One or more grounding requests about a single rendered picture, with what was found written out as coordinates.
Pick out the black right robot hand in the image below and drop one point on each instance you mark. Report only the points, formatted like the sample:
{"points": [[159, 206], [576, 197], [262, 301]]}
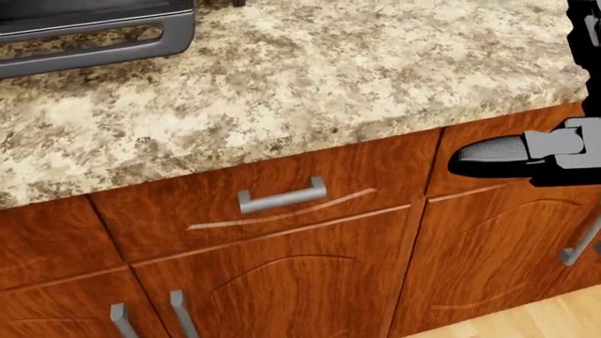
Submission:
{"points": [[559, 148]]}

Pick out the wooden cabinet door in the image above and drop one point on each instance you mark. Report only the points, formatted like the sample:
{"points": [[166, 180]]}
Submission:
{"points": [[291, 281], [488, 253], [56, 310]]}

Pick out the plain wooden drawer front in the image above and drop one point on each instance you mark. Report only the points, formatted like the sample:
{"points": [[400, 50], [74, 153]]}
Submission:
{"points": [[51, 239], [488, 128]]}

